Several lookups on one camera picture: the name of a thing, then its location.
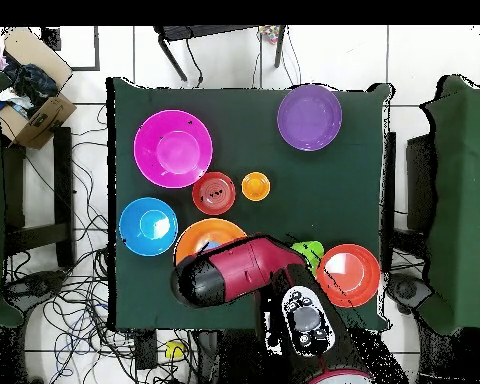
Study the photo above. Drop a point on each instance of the dark green table cloth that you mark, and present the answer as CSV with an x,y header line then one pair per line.
x,y
324,200

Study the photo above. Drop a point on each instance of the cardboard box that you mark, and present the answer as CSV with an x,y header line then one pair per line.
x,y
44,116

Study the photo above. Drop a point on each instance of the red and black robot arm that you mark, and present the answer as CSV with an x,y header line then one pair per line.
x,y
244,268

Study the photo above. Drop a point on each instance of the small red bowl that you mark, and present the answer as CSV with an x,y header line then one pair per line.
x,y
214,194

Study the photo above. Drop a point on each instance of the pink bowl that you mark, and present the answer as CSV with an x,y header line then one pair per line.
x,y
173,148

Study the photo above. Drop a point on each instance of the blue round bowl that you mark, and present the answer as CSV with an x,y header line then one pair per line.
x,y
144,228

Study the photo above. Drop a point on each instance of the large red-orange bowl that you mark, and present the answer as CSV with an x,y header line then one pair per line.
x,y
352,276

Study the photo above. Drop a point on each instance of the purple bowl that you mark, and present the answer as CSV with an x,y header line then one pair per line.
x,y
310,117

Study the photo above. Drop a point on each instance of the yellow ball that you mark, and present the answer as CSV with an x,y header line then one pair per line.
x,y
174,349

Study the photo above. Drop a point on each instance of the dark clothes pile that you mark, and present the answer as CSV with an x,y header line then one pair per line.
x,y
32,86

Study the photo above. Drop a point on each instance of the green bowl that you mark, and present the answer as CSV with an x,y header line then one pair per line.
x,y
312,250

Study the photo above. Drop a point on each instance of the large orange bowl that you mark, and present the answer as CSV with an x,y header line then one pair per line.
x,y
200,232

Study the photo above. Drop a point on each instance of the black power adapter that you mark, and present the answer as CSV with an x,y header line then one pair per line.
x,y
146,348

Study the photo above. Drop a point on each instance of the black bench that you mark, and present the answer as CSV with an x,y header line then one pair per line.
x,y
64,192

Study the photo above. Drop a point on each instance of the black pedestal foot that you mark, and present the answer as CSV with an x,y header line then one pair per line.
x,y
32,286
408,292

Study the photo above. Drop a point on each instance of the black chair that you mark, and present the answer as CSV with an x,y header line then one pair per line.
x,y
420,184

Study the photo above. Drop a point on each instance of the black metal frame table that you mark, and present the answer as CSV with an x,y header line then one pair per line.
x,y
208,32

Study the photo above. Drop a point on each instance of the orange cup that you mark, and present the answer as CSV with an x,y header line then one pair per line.
x,y
256,186

